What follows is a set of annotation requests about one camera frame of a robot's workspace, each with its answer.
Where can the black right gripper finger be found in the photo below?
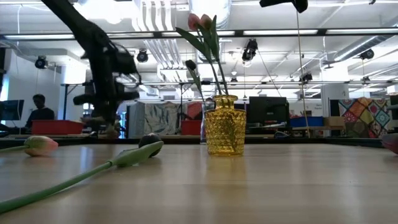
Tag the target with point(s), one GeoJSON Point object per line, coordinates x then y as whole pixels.
{"type": "Point", "coordinates": [276, 2]}

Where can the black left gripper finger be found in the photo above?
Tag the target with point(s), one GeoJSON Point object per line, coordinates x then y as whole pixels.
{"type": "Point", "coordinates": [112, 118]}
{"type": "Point", "coordinates": [100, 115]}

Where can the black artificial tulip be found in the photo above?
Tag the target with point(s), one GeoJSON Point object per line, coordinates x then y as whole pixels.
{"type": "Point", "coordinates": [190, 64]}
{"type": "Point", "coordinates": [148, 137]}

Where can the pink artificial tulip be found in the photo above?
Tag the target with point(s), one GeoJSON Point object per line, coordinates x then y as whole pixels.
{"type": "Point", "coordinates": [40, 145]}
{"type": "Point", "coordinates": [206, 21]}
{"type": "Point", "coordinates": [193, 21]}

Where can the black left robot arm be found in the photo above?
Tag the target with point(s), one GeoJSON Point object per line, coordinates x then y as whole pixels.
{"type": "Point", "coordinates": [77, 25]}

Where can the clear glass vase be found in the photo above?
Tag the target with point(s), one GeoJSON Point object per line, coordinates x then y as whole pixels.
{"type": "Point", "coordinates": [203, 124]}

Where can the yellow textured glass vase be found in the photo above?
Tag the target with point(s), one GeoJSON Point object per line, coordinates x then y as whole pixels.
{"type": "Point", "coordinates": [225, 133]}

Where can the black ceiling spotlight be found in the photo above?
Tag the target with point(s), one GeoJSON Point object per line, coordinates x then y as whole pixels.
{"type": "Point", "coordinates": [142, 56]}
{"type": "Point", "coordinates": [40, 62]}
{"type": "Point", "coordinates": [250, 51]}
{"type": "Point", "coordinates": [306, 77]}
{"type": "Point", "coordinates": [367, 54]}

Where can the black overhead light bar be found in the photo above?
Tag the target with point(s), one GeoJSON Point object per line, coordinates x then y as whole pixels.
{"type": "Point", "coordinates": [321, 31]}

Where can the grey patterned fabric cover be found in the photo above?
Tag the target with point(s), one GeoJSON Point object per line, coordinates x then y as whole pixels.
{"type": "Point", "coordinates": [155, 118]}

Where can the red plastic bin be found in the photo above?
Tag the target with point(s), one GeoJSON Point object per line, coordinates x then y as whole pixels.
{"type": "Point", "coordinates": [57, 127]}
{"type": "Point", "coordinates": [190, 127]}

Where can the person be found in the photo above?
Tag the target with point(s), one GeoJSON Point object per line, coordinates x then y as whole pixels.
{"type": "Point", "coordinates": [39, 113]}

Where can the black computer monitor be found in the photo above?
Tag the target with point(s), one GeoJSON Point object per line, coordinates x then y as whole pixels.
{"type": "Point", "coordinates": [267, 109]}
{"type": "Point", "coordinates": [12, 109]}

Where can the blue plastic bin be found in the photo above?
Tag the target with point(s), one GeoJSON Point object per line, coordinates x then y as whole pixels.
{"type": "Point", "coordinates": [306, 122]}

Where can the brown cardboard box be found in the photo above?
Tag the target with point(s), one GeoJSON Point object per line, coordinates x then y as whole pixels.
{"type": "Point", "coordinates": [334, 121]}

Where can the colourful patchwork quilt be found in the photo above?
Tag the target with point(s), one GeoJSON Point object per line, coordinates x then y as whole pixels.
{"type": "Point", "coordinates": [363, 116]}

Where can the dark red artificial tulip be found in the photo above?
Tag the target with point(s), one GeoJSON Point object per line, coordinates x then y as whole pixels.
{"type": "Point", "coordinates": [392, 143]}

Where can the black background rig frame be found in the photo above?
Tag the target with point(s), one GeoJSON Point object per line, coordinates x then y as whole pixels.
{"type": "Point", "coordinates": [65, 102]}

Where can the black aluminium table frame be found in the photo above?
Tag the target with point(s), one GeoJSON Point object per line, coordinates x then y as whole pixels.
{"type": "Point", "coordinates": [280, 140]}

